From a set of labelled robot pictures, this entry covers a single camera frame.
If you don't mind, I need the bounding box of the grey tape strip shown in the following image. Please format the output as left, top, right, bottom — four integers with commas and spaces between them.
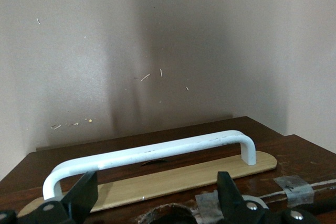
272, 175, 315, 207
195, 190, 224, 221

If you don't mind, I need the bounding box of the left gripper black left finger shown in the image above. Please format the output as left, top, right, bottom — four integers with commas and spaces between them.
26, 170, 99, 224

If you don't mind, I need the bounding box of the dark brown wooden cabinet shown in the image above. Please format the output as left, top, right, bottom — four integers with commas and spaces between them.
285, 134, 336, 224

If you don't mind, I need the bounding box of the wooden drawer with white handle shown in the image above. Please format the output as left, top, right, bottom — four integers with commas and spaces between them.
0, 115, 289, 224

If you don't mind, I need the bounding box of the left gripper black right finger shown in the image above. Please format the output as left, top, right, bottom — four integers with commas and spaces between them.
217, 171, 266, 224

